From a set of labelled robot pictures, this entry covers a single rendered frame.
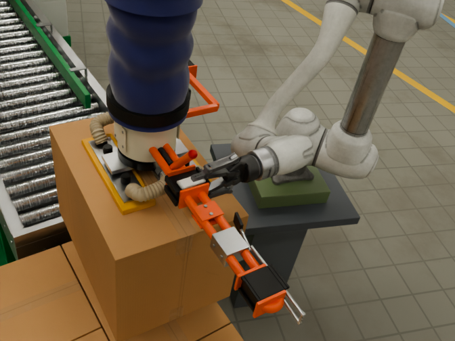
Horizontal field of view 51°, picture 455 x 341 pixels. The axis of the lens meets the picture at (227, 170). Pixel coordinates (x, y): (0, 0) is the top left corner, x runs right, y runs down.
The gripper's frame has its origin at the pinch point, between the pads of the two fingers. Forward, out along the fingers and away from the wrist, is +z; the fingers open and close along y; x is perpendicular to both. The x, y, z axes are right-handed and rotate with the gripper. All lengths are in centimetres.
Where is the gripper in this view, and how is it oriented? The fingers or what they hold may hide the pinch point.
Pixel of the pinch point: (189, 187)
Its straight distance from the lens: 125.0
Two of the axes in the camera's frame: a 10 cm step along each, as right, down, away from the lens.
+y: -1.5, 7.4, 6.5
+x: -5.5, -6.1, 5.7
